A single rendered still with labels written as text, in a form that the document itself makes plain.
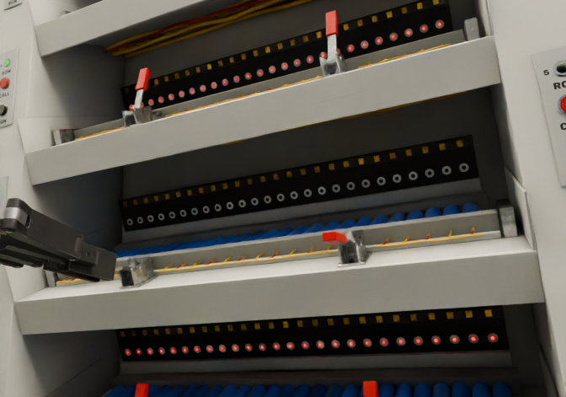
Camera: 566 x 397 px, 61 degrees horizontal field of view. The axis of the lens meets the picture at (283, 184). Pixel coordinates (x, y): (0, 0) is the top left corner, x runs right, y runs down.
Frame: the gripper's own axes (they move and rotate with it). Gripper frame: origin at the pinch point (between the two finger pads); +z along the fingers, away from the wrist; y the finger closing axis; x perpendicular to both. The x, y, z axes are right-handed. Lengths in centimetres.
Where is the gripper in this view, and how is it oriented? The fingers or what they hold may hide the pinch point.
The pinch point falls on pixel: (82, 260)
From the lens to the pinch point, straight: 54.7
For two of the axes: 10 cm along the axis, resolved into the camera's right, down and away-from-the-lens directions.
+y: 9.2, -1.6, -3.7
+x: 0.0, -9.2, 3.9
